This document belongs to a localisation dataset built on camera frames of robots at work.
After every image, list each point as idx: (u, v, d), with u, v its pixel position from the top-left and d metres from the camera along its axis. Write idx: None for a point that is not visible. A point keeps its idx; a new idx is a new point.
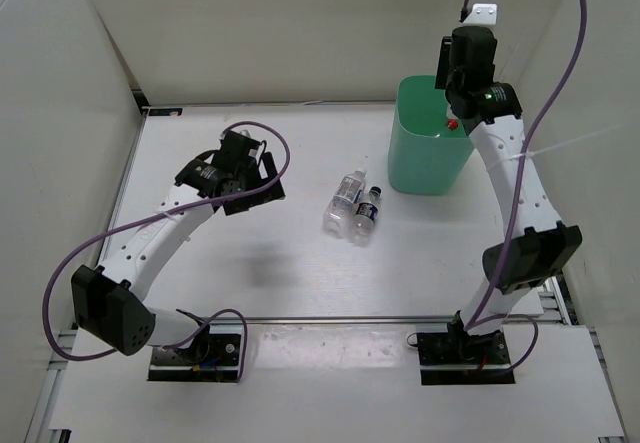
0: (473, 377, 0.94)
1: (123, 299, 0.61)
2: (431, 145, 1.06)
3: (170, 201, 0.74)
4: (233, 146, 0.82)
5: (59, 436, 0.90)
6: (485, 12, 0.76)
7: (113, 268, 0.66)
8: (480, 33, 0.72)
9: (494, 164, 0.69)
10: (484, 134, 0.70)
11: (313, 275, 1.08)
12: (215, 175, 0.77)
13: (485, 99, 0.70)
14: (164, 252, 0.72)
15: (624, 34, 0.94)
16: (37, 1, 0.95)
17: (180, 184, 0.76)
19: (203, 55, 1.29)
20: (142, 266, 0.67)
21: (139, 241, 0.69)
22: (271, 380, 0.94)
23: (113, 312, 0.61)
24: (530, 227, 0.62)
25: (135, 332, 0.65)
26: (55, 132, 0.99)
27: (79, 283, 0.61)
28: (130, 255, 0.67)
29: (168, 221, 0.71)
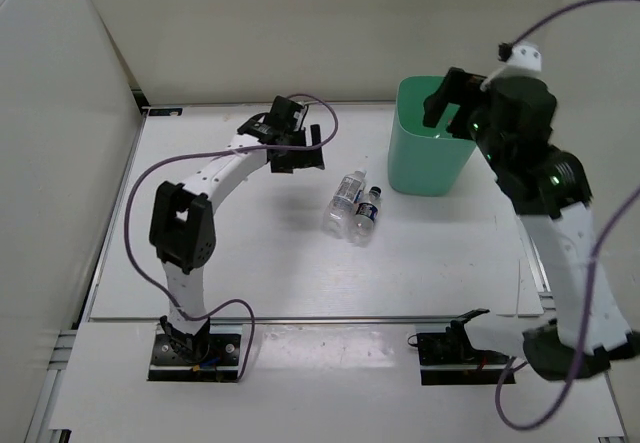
0: (473, 377, 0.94)
1: (203, 207, 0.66)
2: (433, 146, 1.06)
3: (234, 145, 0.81)
4: (282, 111, 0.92)
5: (59, 436, 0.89)
6: (529, 55, 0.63)
7: (191, 185, 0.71)
8: (535, 93, 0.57)
9: (553, 260, 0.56)
10: (550, 229, 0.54)
11: (314, 274, 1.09)
12: (269, 134, 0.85)
13: (551, 186, 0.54)
14: (227, 186, 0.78)
15: (624, 34, 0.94)
16: (37, 1, 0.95)
17: (241, 134, 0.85)
19: (203, 55, 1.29)
20: (215, 187, 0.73)
21: (210, 171, 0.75)
22: (271, 380, 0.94)
23: (191, 220, 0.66)
24: (600, 347, 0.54)
25: (201, 249, 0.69)
26: (55, 132, 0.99)
27: (163, 193, 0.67)
28: (205, 178, 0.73)
29: (236, 157, 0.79)
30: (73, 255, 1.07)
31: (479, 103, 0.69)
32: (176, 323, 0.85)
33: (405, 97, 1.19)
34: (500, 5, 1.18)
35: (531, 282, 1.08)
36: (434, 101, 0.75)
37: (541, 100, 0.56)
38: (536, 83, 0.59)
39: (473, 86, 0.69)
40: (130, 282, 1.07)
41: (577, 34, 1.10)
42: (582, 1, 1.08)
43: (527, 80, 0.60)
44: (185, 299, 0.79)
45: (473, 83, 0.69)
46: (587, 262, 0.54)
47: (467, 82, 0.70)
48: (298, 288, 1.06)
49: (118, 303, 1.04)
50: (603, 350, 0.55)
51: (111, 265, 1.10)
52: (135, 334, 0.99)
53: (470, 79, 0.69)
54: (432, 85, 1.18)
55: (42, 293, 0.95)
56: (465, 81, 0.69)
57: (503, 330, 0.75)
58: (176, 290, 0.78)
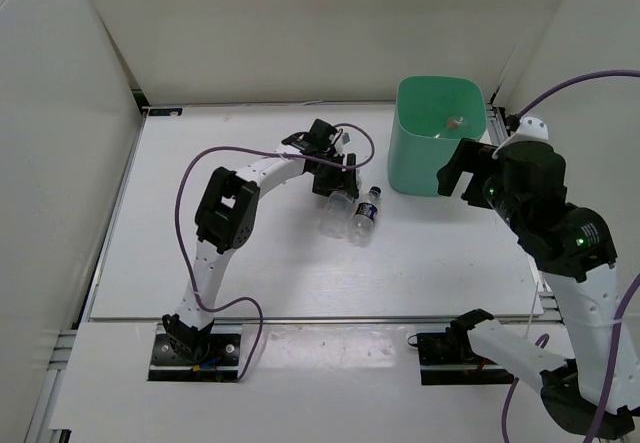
0: (474, 377, 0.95)
1: (253, 192, 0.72)
2: (431, 145, 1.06)
3: (277, 151, 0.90)
4: (321, 130, 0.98)
5: (59, 436, 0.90)
6: (535, 125, 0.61)
7: (242, 172, 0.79)
8: (543, 154, 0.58)
9: (576, 320, 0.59)
10: (573, 291, 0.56)
11: (315, 274, 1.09)
12: (308, 148, 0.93)
13: (576, 247, 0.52)
14: (270, 185, 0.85)
15: (626, 33, 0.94)
16: (37, 2, 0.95)
17: (285, 144, 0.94)
19: (203, 55, 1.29)
20: (262, 181, 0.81)
21: (259, 166, 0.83)
22: (271, 379, 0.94)
23: (240, 203, 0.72)
24: (624, 406, 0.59)
25: (240, 233, 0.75)
26: (55, 133, 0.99)
27: (218, 175, 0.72)
28: (255, 170, 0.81)
29: (281, 160, 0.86)
30: (73, 256, 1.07)
31: (492, 172, 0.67)
32: (185, 315, 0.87)
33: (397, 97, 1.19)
34: (499, 5, 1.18)
35: (531, 281, 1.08)
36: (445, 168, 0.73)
37: (548, 159, 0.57)
38: (543, 146, 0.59)
39: (485, 155, 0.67)
40: (130, 282, 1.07)
41: (577, 35, 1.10)
42: (582, 1, 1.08)
43: (533, 142, 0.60)
44: (205, 284, 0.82)
45: (485, 153, 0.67)
46: (612, 324, 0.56)
47: (479, 152, 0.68)
48: (298, 289, 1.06)
49: (118, 303, 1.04)
50: (626, 408, 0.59)
51: (111, 265, 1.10)
52: (134, 334, 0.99)
53: (480, 149, 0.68)
54: (433, 84, 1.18)
55: (42, 293, 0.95)
56: (475, 151, 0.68)
57: (519, 363, 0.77)
58: (202, 272, 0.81)
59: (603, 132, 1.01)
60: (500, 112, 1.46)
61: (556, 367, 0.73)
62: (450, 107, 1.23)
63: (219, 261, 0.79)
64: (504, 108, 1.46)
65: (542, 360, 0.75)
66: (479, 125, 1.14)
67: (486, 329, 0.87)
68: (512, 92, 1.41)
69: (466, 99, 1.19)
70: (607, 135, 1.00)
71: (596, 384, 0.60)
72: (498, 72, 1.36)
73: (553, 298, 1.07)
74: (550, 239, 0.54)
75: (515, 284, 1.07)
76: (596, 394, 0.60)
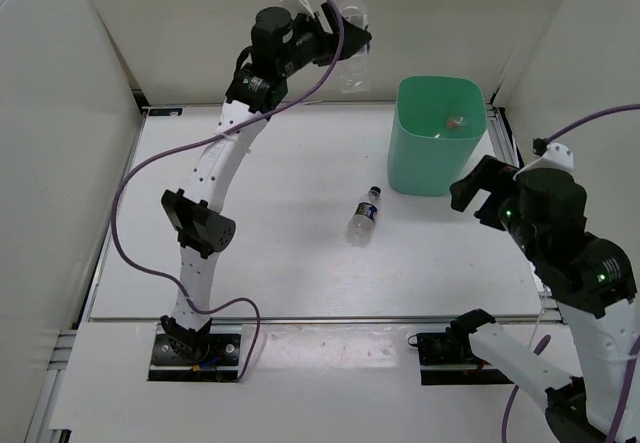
0: (474, 377, 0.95)
1: (207, 212, 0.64)
2: (433, 146, 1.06)
3: (221, 123, 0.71)
4: (266, 45, 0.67)
5: (59, 436, 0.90)
6: (562, 152, 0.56)
7: (190, 189, 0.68)
8: (561, 182, 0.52)
9: (591, 353, 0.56)
10: (590, 325, 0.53)
11: (315, 274, 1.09)
12: (258, 89, 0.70)
13: (597, 284, 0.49)
14: (228, 174, 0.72)
15: (626, 34, 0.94)
16: (38, 2, 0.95)
17: (231, 99, 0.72)
19: (203, 55, 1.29)
20: (213, 187, 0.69)
21: (205, 164, 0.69)
22: (271, 379, 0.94)
23: (199, 227, 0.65)
24: (632, 437, 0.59)
25: (222, 237, 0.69)
26: (55, 133, 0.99)
27: (168, 199, 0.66)
28: (202, 178, 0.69)
29: (228, 144, 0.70)
30: (73, 255, 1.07)
31: (510, 194, 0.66)
32: (181, 318, 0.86)
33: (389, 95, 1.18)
34: (499, 6, 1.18)
35: (531, 282, 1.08)
36: (459, 186, 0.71)
37: (568, 189, 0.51)
38: (560, 174, 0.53)
39: (506, 176, 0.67)
40: (130, 283, 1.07)
41: (577, 35, 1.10)
42: (582, 2, 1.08)
43: (551, 169, 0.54)
44: (195, 289, 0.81)
45: (506, 173, 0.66)
46: (626, 359, 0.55)
47: (500, 172, 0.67)
48: (298, 288, 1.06)
49: (118, 304, 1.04)
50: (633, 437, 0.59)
51: (111, 265, 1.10)
52: (134, 334, 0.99)
53: (502, 169, 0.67)
54: (435, 84, 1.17)
55: (41, 293, 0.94)
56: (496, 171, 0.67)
57: (527, 381, 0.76)
58: (190, 277, 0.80)
59: (603, 132, 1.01)
60: (500, 112, 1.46)
61: (561, 387, 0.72)
62: (450, 108, 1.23)
63: (205, 265, 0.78)
64: (504, 108, 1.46)
65: (548, 379, 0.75)
66: (479, 126, 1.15)
67: (489, 334, 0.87)
68: (512, 93, 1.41)
69: (466, 99, 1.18)
70: (607, 135, 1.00)
71: (604, 414, 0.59)
72: (498, 72, 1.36)
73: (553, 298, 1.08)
74: (569, 273, 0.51)
75: (515, 285, 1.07)
76: (604, 424, 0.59)
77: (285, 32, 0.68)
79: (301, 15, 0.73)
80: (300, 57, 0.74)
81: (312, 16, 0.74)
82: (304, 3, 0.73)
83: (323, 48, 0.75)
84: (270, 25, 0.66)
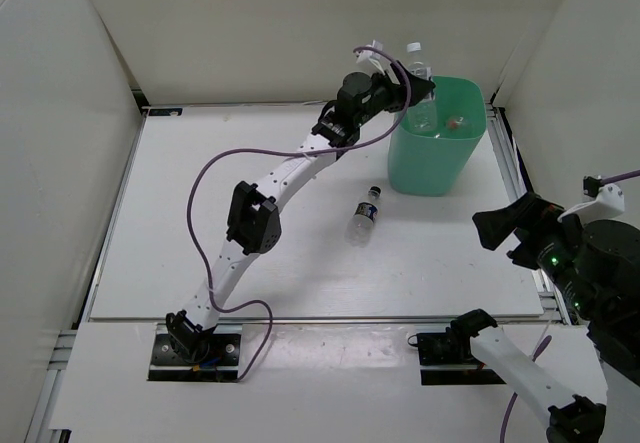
0: (474, 377, 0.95)
1: (272, 209, 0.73)
2: (432, 145, 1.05)
3: (305, 144, 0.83)
4: (346, 104, 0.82)
5: (59, 436, 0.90)
6: (615, 193, 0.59)
7: (262, 187, 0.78)
8: (633, 246, 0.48)
9: (615, 404, 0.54)
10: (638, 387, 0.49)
11: (317, 275, 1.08)
12: (339, 137, 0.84)
13: None
14: (297, 186, 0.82)
15: (626, 33, 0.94)
16: (38, 3, 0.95)
17: (314, 133, 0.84)
19: (203, 55, 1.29)
20: (283, 191, 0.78)
21: (281, 172, 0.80)
22: (271, 380, 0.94)
23: (259, 219, 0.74)
24: None
25: (267, 241, 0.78)
26: (56, 134, 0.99)
27: (241, 189, 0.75)
28: (276, 180, 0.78)
29: (305, 160, 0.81)
30: (73, 256, 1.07)
31: (552, 233, 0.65)
32: (193, 312, 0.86)
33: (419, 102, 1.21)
34: (499, 6, 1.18)
35: (531, 282, 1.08)
36: (495, 223, 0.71)
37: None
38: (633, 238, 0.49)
39: (549, 215, 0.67)
40: (131, 282, 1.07)
41: (577, 35, 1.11)
42: (582, 1, 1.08)
43: (620, 226, 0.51)
44: (222, 283, 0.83)
45: (550, 212, 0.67)
46: None
47: (543, 212, 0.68)
48: (299, 288, 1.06)
49: (118, 304, 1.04)
50: None
51: (111, 266, 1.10)
52: (134, 334, 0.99)
53: (546, 208, 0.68)
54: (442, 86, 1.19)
55: (41, 294, 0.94)
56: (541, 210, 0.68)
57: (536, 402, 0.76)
58: (222, 271, 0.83)
59: (603, 132, 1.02)
60: (500, 112, 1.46)
61: (565, 405, 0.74)
62: (451, 108, 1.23)
63: (243, 261, 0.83)
64: (504, 109, 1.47)
65: (550, 394, 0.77)
66: (479, 125, 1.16)
67: (491, 340, 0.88)
68: (512, 93, 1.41)
69: (468, 98, 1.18)
70: (607, 135, 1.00)
71: None
72: (498, 72, 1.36)
73: (552, 297, 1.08)
74: (632, 346, 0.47)
75: (515, 285, 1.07)
76: None
77: (364, 94, 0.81)
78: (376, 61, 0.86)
79: (375, 73, 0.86)
80: (375, 107, 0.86)
81: (383, 72, 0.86)
82: (377, 64, 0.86)
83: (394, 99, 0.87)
84: (352, 89, 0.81)
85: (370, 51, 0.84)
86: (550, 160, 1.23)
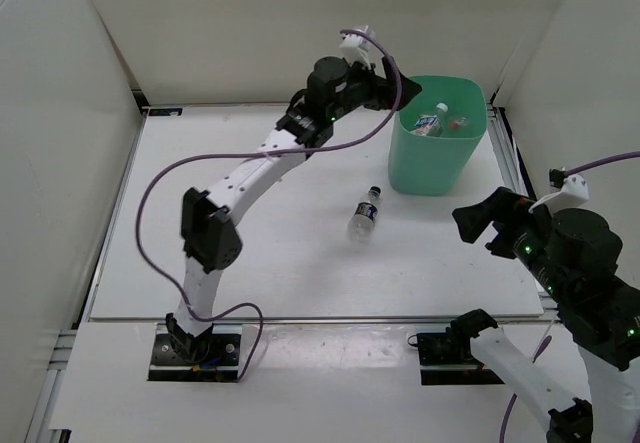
0: (474, 377, 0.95)
1: (225, 219, 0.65)
2: (425, 143, 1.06)
3: (267, 142, 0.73)
4: (319, 94, 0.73)
5: (59, 436, 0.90)
6: (579, 183, 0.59)
7: (215, 194, 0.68)
8: (596, 231, 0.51)
9: (605, 395, 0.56)
10: (613, 372, 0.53)
11: (317, 275, 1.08)
12: (309, 132, 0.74)
13: (627, 337, 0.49)
14: (256, 192, 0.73)
15: (626, 33, 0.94)
16: (38, 3, 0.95)
17: (279, 128, 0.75)
19: (203, 56, 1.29)
20: (240, 198, 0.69)
21: (237, 176, 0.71)
22: (271, 379, 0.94)
23: (213, 232, 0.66)
24: None
25: (222, 255, 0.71)
26: (55, 133, 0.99)
27: (191, 198, 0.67)
28: (231, 186, 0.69)
29: (266, 161, 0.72)
30: (73, 256, 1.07)
31: (526, 225, 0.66)
32: (183, 320, 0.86)
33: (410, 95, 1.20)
34: (499, 6, 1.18)
35: (531, 282, 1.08)
36: (472, 218, 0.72)
37: (604, 239, 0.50)
38: (597, 223, 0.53)
39: (521, 209, 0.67)
40: (131, 282, 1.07)
41: (577, 35, 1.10)
42: (582, 2, 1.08)
43: (585, 213, 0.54)
44: (196, 297, 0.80)
45: (521, 206, 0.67)
46: None
47: (515, 205, 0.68)
48: (298, 288, 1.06)
49: (118, 304, 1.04)
50: None
51: (111, 266, 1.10)
52: (135, 334, 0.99)
53: (518, 201, 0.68)
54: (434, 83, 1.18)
55: (41, 293, 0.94)
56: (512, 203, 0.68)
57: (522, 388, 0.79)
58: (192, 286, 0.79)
59: (603, 132, 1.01)
60: (500, 112, 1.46)
61: (565, 409, 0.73)
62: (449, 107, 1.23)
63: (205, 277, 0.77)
64: (504, 109, 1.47)
65: (549, 397, 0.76)
66: (479, 127, 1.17)
67: (492, 341, 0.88)
68: (512, 93, 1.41)
69: (467, 98, 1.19)
70: (607, 135, 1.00)
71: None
72: (498, 72, 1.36)
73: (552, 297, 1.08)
74: (597, 324, 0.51)
75: (515, 285, 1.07)
76: None
77: (338, 83, 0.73)
78: (364, 49, 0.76)
79: (357, 64, 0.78)
80: (350, 103, 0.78)
81: (367, 66, 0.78)
82: (363, 53, 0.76)
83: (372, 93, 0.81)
84: (326, 76, 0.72)
85: (358, 36, 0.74)
86: (550, 160, 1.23)
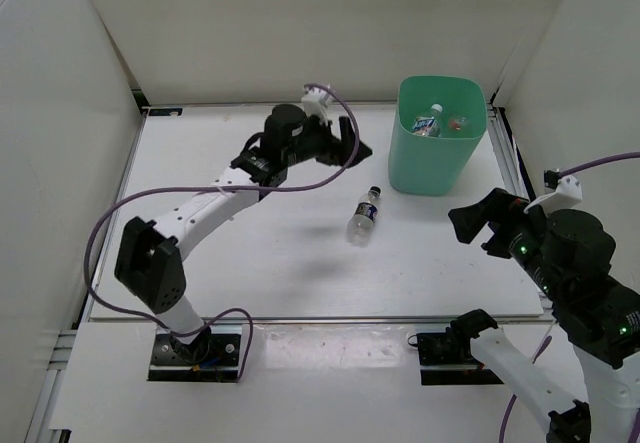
0: (474, 377, 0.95)
1: (171, 252, 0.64)
2: (423, 144, 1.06)
3: (222, 180, 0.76)
4: (275, 137, 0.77)
5: (59, 436, 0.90)
6: (573, 184, 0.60)
7: (164, 224, 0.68)
8: (590, 231, 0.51)
9: (601, 395, 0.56)
10: (607, 370, 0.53)
11: (316, 275, 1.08)
12: (264, 171, 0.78)
13: (618, 335, 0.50)
14: (207, 226, 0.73)
15: (626, 33, 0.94)
16: (38, 3, 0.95)
17: (234, 167, 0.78)
19: (203, 56, 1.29)
20: (189, 229, 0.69)
21: (189, 208, 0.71)
22: (271, 379, 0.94)
23: (155, 266, 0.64)
24: None
25: (163, 296, 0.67)
26: (55, 133, 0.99)
27: (133, 228, 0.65)
28: (181, 217, 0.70)
29: (220, 196, 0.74)
30: (73, 256, 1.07)
31: (522, 226, 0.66)
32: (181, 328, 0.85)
33: (409, 95, 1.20)
34: (499, 6, 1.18)
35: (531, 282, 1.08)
36: (468, 217, 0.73)
37: (598, 239, 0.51)
38: (589, 222, 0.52)
39: (516, 209, 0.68)
40: None
41: (576, 35, 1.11)
42: (582, 2, 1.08)
43: (579, 213, 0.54)
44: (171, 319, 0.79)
45: (517, 206, 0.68)
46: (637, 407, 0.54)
47: (510, 205, 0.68)
48: (298, 288, 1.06)
49: (118, 304, 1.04)
50: None
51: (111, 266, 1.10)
52: (135, 334, 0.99)
53: (513, 202, 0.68)
54: (433, 83, 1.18)
55: (41, 293, 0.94)
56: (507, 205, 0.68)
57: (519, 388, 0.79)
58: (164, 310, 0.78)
59: (603, 132, 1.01)
60: (499, 112, 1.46)
61: (565, 412, 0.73)
62: (449, 107, 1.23)
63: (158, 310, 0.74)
64: (504, 109, 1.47)
65: (549, 399, 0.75)
66: (479, 126, 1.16)
67: (490, 341, 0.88)
68: (512, 93, 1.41)
69: (466, 97, 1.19)
70: (607, 135, 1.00)
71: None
72: (498, 72, 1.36)
73: None
74: (589, 322, 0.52)
75: (515, 285, 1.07)
76: None
77: (296, 127, 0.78)
78: (324, 104, 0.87)
79: (315, 117, 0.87)
80: (303, 152, 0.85)
81: (324, 120, 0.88)
82: (323, 107, 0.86)
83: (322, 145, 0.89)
84: (283, 120, 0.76)
85: (321, 92, 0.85)
86: (550, 160, 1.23)
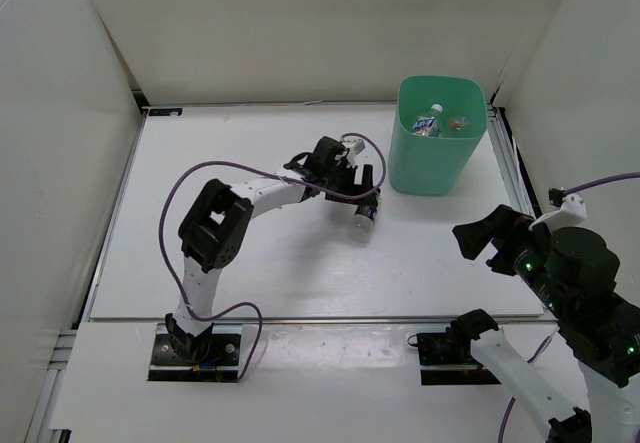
0: (474, 377, 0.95)
1: (244, 209, 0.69)
2: (425, 145, 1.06)
3: (278, 171, 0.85)
4: (323, 153, 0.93)
5: (59, 436, 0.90)
6: (577, 202, 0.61)
7: (236, 189, 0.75)
8: (593, 249, 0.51)
9: (605, 410, 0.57)
10: (612, 386, 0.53)
11: (318, 275, 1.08)
12: (308, 176, 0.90)
13: (627, 355, 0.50)
14: (265, 204, 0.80)
15: (626, 33, 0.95)
16: (37, 2, 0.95)
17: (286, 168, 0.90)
19: (203, 56, 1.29)
20: (257, 200, 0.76)
21: (256, 184, 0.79)
22: (271, 380, 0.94)
23: (230, 219, 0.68)
24: None
25: (224, 253, 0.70)
26: (56, 133, 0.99)
27: (213, 186, 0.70)
28: (251, 187, 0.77)
29: (279, 182, 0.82)
30: (73, 255, 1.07)
31: (527, 243, 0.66)
32: (182, 321, 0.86)
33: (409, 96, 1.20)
34: (499, 7, 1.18)
35: None
36: (473, 234, 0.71)
37: (602, 257, 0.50)
38: (593, 239, 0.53)
39: (521, 226, 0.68)
40: (131, 282, 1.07)
41: (576, 35, 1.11)
42: (582, 2, 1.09)
43: (582, 231, 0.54)
44: (195, 298, 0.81)
45: (521, 223, 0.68)
46: None
47: (515, 222, 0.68)
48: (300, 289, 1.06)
49: (118, 303, 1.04)
50: None
51: (112, 265, 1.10)
52: (135, 334, 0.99)
53: (518, 218, 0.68)
54: (433, 85, 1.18)
55: (41, 293, 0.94)
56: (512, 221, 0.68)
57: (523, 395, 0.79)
58: (192, 290, 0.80)
59: (603, 132, 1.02)
60: (499, 112, 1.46)
61: (566, 419, 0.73)
62: (449, 109, 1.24)
63: (205, 278, 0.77)
64: (504, 109, 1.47)
65: (551, 407, 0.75)
66: (479, 127, 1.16)
67: (492, 344, 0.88)
68: (512, 93, 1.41)
69: (467, 99, 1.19)
70: (607, 135, 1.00)
71: None
72: (498, 72, 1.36)
73: None
74: (597, 341, 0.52)
75: (515, 285, 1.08)
76: None
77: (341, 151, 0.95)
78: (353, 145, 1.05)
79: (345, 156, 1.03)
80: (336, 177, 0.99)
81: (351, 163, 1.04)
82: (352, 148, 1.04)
83: (346, 181, 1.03)
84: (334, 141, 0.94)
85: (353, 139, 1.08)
86: (550, 160, 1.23)
